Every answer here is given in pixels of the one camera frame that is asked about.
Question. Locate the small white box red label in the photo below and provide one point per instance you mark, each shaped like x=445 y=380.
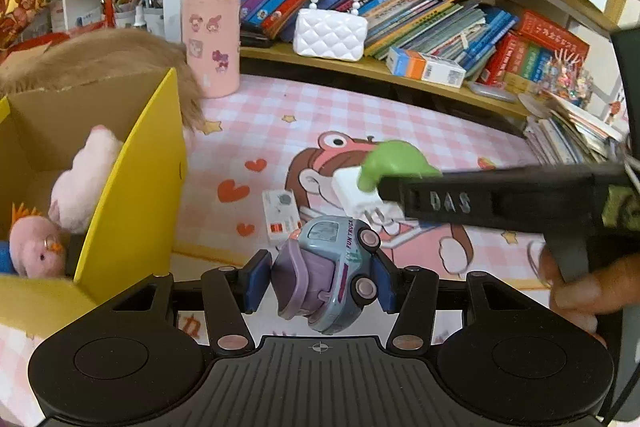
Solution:
x=280 y=214

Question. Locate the purple and blue toy truck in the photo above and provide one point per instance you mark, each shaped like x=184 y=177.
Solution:
x=325 y=272

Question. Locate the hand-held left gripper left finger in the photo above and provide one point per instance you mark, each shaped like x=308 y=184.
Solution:
x=255 y=282

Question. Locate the wooden bookshelf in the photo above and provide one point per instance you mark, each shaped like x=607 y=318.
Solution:
x=350 y=67

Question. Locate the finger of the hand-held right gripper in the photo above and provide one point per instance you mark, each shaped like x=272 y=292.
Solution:
x=525 y=199

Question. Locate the yellow cardboard box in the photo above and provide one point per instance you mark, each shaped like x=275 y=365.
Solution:
x=140 y=187

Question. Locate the pink plush toy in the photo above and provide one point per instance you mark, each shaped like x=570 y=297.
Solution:
x=85 y=177

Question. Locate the pen holder with pens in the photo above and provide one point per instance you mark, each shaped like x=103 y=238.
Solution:
x=140 y=14

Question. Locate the red boxed book set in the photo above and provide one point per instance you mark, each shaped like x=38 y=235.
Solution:
x=530 y=52

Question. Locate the white power adapter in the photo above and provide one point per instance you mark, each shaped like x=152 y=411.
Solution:
x=350 y=194

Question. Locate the fluffy beige plush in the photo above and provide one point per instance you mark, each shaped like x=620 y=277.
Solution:
x=100 y=57

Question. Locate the green toy bottle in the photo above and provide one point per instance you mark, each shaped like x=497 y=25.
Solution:
x=395 y=159

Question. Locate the pink doll orange hair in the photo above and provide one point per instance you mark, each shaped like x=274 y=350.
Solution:
x=35 y=244

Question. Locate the person's right hand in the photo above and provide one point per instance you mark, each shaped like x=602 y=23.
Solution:
x=585 y=297

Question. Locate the white quilted handbag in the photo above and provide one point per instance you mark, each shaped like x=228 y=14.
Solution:
x=327 y=34

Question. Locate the pile of cards and booklets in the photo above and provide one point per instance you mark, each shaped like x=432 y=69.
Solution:
x=570 y=132

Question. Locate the orange and blue carton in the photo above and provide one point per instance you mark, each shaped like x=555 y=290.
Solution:
x=425 y=67

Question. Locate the pink printed tablecloth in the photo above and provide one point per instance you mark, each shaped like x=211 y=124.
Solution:
x=260 y=132

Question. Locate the colourful glitter ornament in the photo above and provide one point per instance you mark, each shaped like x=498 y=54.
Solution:
x=567 y=79

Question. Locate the pink cartoon canister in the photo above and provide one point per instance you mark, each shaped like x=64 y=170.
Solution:
x=212 y=42

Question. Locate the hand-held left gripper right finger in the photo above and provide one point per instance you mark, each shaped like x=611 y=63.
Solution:
x=387 y=287

